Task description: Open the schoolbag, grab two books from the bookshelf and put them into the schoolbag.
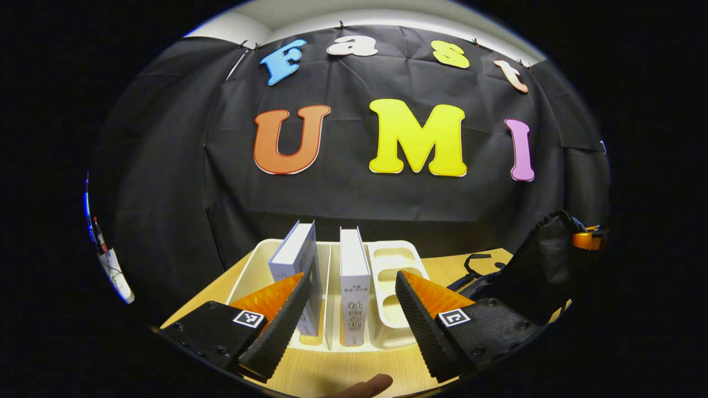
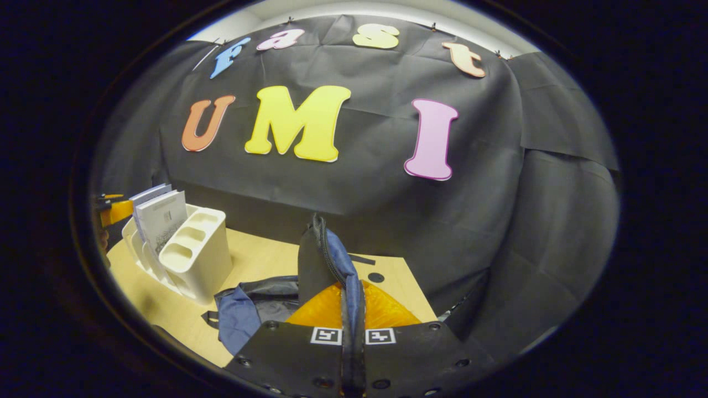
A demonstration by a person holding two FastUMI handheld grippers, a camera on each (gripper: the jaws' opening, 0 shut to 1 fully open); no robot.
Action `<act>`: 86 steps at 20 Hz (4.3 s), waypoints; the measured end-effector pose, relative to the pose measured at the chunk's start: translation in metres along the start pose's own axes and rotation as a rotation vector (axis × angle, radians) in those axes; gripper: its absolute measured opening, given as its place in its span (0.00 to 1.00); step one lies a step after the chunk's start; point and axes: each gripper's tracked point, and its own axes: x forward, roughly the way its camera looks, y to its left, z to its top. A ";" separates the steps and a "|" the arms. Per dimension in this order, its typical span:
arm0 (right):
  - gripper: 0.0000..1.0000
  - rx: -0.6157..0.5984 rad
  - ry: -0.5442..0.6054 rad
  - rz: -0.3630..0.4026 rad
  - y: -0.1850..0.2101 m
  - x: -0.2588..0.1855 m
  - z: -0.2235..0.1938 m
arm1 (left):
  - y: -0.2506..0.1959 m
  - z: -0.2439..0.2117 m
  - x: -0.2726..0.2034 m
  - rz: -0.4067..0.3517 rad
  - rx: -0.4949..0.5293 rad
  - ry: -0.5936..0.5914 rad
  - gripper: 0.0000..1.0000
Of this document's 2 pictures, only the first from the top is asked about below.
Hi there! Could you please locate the black backdrop cloth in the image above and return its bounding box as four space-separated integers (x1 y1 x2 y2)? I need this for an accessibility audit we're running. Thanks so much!
88 25 612 327

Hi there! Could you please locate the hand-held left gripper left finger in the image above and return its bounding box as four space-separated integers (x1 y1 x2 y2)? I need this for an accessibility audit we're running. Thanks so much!
157 271 312 384

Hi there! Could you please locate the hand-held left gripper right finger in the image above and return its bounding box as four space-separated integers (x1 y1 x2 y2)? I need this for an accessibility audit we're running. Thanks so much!
394 269 546 384

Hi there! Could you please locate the blue schoolbag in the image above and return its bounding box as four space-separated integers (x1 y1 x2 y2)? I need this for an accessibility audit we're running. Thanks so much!
447 209 588 328

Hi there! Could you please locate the white plastic bookshelf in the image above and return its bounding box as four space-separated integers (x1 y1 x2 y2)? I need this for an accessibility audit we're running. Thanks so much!
226 239 431 353

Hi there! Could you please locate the white patterned cover book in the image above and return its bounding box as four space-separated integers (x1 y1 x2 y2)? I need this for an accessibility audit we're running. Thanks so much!
340 227 371 347

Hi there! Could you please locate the lavender cover book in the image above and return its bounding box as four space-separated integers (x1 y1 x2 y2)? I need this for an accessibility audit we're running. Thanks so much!
268 220 323 337

